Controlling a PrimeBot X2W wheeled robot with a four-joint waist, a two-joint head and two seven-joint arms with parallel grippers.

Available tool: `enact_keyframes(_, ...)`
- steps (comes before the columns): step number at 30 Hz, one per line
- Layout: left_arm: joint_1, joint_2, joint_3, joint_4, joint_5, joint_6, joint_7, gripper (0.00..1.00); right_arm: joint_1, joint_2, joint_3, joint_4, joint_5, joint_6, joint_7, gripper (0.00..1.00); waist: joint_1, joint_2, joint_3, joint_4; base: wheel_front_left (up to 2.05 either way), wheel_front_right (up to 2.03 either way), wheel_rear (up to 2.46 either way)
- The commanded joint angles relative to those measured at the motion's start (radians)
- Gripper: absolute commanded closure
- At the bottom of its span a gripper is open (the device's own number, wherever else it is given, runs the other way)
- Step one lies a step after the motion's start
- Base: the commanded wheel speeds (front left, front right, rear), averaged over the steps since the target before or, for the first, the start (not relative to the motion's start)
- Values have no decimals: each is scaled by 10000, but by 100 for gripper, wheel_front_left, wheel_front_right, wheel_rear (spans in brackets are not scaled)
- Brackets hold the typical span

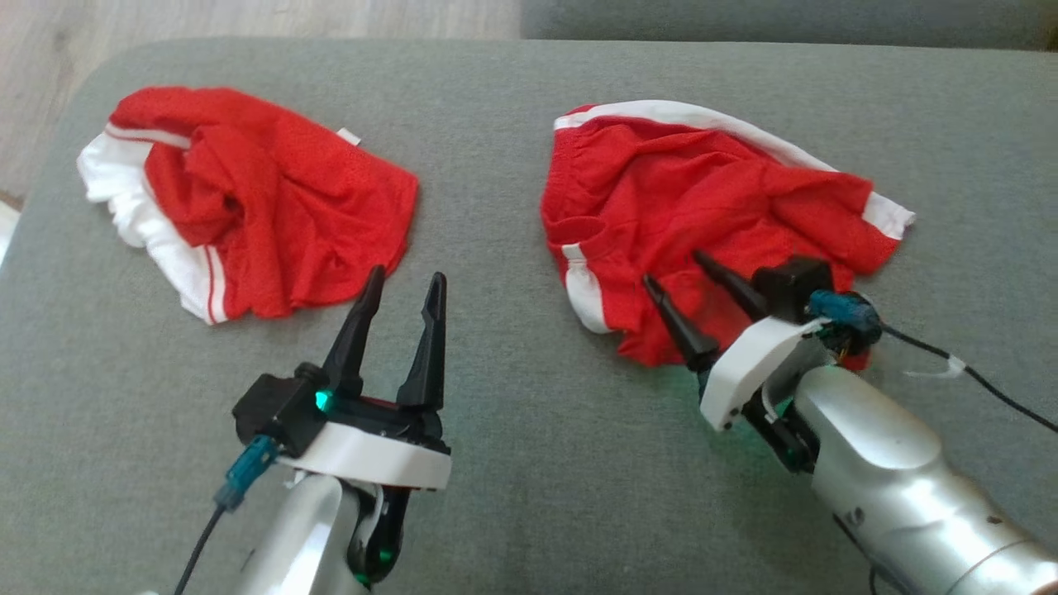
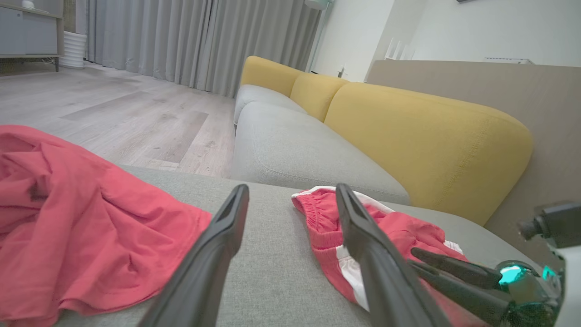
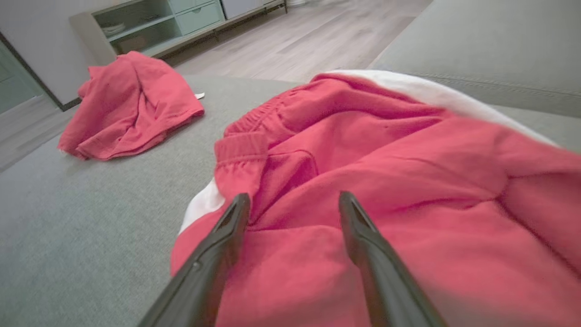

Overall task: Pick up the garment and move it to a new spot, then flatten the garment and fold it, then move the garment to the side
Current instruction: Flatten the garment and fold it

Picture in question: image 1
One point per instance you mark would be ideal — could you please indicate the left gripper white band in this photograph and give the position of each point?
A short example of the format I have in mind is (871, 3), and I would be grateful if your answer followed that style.
(372, 454)

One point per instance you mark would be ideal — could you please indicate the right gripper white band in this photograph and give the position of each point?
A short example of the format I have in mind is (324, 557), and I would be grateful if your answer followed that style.
(748, 364)

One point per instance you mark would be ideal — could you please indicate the red white-striped shorts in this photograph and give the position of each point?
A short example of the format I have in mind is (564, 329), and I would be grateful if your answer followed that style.
(661, 198)

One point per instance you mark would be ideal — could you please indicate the red white Bulls jersey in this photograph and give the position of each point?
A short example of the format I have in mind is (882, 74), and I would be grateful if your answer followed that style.
(289, 223)

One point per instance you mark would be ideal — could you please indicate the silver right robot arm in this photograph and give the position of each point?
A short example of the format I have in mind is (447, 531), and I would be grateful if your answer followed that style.
(893, 471)

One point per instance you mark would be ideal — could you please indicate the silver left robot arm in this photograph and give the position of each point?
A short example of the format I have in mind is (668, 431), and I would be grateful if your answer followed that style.
(289, 537)

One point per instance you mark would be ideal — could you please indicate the wide grey sofa seat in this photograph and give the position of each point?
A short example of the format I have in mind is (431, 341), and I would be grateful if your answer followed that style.
(512, 248)

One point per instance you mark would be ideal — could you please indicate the grey sofa seat cushion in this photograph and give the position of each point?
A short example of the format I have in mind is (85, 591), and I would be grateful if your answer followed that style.
(785, 21)

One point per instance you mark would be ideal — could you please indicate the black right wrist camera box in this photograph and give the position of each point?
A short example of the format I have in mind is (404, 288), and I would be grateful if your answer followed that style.
(793, 285)

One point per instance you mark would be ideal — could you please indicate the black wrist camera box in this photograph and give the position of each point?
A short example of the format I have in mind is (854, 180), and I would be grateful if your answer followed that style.
(793, 285)
(277, 409)

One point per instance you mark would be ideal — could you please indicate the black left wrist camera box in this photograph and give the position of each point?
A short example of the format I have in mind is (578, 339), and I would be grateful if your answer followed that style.
(277, 409)

